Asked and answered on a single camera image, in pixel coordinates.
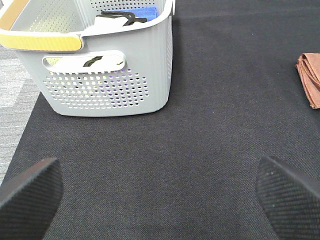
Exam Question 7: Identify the yellow basket handle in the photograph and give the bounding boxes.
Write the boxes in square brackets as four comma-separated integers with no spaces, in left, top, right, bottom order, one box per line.
[0,0,83,52]

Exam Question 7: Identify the black table mat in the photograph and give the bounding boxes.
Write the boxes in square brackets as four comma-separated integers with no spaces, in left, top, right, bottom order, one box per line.
[4,0,320,240]

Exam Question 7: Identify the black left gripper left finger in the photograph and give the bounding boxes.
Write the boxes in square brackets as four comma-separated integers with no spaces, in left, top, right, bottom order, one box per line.
[0,157,64,240]

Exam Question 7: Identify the blue cloth in basket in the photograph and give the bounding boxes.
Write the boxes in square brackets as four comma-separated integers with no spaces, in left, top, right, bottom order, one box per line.
[129,6,159,22]

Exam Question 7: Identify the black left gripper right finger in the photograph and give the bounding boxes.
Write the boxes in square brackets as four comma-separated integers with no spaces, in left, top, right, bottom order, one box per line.
[255,156,320,240]

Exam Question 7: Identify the white cloth in basket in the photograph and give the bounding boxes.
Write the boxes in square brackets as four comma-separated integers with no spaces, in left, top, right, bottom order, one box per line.
[93,16,128,28]

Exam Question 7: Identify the grey perforated laundry basket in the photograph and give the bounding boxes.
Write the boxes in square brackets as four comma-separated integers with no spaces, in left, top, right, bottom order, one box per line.
[11,0,176,117]

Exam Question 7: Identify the brown towel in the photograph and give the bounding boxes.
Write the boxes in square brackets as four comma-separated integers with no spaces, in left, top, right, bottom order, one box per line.
[295,53,320,109]

